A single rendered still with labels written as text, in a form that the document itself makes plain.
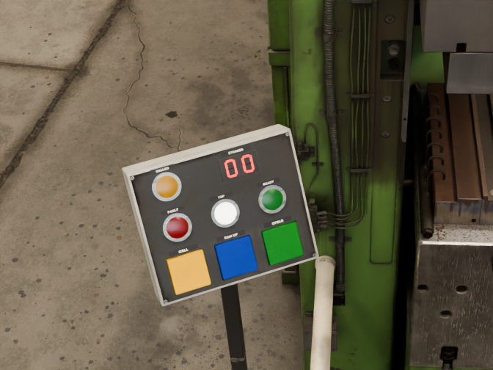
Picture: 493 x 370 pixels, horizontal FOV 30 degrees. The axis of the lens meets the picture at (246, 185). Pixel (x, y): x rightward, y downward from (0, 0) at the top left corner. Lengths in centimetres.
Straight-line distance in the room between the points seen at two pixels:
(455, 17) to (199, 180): 57
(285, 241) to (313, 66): 37
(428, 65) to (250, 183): 72
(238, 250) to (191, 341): 119
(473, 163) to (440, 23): 47
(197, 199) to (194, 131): 194
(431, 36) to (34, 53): 289
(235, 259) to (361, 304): 70
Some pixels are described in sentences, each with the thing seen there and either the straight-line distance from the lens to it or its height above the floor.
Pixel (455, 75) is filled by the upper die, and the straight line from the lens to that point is 180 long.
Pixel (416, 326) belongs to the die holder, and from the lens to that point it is 223.
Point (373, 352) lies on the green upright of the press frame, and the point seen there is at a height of 25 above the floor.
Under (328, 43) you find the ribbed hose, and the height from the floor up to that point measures 131.
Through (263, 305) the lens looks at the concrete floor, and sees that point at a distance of 308.
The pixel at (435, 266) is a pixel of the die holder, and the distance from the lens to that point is 207.
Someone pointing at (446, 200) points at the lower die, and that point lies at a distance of 202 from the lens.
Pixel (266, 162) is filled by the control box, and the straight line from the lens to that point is 184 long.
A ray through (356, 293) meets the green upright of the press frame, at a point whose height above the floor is 50.
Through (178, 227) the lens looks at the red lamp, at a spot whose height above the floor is 109.
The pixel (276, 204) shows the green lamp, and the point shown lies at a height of 108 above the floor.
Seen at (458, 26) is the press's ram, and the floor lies 142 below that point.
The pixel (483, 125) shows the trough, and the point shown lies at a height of 99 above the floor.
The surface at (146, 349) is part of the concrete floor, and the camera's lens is 302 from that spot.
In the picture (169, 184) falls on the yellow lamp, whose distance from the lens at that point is 180.
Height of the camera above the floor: 238
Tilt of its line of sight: 43 degrees down
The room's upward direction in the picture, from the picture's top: 6 degrees counter-clockwise
